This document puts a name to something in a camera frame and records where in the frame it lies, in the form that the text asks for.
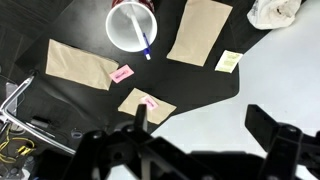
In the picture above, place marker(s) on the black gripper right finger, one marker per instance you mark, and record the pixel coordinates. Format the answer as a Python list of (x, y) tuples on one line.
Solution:
[(283, 146)]

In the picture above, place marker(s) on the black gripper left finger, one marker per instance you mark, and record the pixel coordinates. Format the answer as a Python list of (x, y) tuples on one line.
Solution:
[(113, 146)]

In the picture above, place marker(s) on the white pen blue cap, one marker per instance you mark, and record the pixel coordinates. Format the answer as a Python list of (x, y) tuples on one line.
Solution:
[(140, 35)]

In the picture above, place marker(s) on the small brown paper napkin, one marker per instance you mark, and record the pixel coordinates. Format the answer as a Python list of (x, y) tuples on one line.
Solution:
[(133, 105)]

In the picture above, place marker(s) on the pink sugar packet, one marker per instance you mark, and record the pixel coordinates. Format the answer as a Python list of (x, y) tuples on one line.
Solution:
[(121, 73), (150, 102)]

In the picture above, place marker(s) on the red mug white inside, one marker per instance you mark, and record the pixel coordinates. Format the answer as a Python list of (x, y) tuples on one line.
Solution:
[(131, 28)]

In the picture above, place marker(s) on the crumpled white cloth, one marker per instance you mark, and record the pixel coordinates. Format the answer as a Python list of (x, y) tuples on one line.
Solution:
[(273, 13)]

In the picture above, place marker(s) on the large brown paper napkin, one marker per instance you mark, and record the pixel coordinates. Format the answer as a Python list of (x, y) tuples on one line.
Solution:
[(200, 31)]

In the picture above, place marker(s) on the chrome tube frame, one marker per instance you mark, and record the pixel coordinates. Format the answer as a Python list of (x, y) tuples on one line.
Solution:
[(20, 98)]

